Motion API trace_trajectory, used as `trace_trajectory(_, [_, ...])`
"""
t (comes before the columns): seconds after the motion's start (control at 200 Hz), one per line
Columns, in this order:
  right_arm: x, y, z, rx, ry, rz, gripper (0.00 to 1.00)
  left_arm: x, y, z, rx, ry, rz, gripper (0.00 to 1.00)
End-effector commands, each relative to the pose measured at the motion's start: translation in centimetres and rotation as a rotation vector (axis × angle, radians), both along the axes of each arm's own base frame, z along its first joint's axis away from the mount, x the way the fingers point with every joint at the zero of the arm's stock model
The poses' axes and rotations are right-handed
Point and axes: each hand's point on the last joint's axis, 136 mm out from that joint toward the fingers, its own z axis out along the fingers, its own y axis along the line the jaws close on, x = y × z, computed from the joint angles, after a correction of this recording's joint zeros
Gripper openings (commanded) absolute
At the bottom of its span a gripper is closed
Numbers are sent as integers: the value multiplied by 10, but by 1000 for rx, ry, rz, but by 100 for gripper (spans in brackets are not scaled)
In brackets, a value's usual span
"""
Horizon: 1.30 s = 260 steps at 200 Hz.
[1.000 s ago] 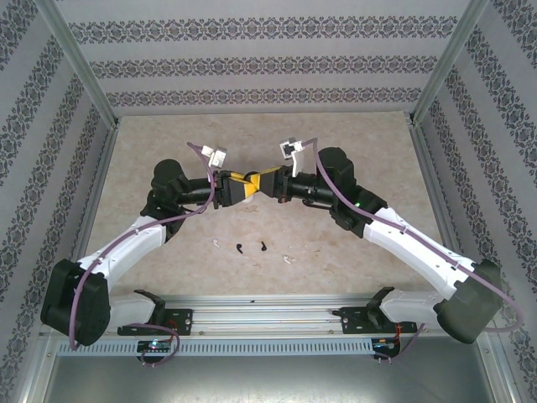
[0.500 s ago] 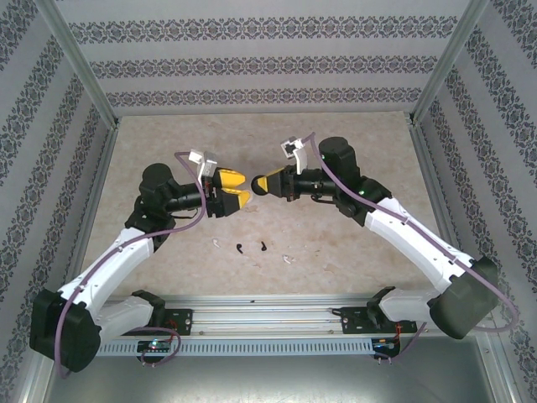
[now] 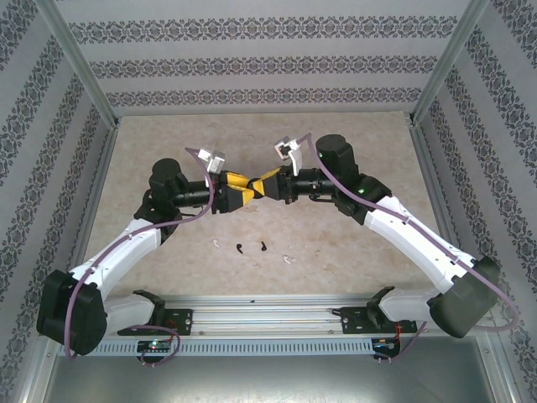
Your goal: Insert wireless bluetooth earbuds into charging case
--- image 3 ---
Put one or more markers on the black earbud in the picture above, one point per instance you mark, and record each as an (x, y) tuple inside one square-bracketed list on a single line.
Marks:
[(263, 246), (239, 247)]

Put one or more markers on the white earbud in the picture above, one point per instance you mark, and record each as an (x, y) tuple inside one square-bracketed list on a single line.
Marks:
[(216, 242), (288, 260)]

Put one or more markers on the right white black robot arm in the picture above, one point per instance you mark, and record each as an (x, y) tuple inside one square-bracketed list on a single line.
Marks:
[(419, 247)]

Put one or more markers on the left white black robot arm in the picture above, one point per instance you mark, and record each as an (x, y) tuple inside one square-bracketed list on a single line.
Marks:
[(126, 247)]

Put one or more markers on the left small circuit board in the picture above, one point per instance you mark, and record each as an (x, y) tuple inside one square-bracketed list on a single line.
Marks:
[(155, 345)]

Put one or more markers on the small circuit board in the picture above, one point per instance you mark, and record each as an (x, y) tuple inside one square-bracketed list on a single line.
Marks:
[(384, 344), (155, 345)]

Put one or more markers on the grey sheet metal shelf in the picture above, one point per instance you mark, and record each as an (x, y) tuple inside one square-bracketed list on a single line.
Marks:
[(268, 382)]

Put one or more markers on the right small circuit board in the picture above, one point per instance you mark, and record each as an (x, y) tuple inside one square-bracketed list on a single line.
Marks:
[(384, 344)]

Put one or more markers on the aluminium side frame rail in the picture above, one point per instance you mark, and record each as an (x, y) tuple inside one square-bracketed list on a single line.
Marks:
[(98, 180), (428, 168)]

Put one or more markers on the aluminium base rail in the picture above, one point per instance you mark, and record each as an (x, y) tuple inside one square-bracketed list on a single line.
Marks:
[(268, 312)]

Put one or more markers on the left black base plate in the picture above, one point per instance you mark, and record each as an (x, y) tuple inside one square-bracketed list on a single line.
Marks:
[(180, 319)]

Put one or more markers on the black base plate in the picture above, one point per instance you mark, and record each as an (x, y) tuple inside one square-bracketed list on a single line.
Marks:
[(180, 319), (352, 321)]

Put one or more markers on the aluminium frame post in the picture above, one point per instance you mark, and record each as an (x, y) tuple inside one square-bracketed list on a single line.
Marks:
[(75, 63), (453, 59)]

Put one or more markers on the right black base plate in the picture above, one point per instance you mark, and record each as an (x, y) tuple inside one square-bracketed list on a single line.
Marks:
[(352, 321)]

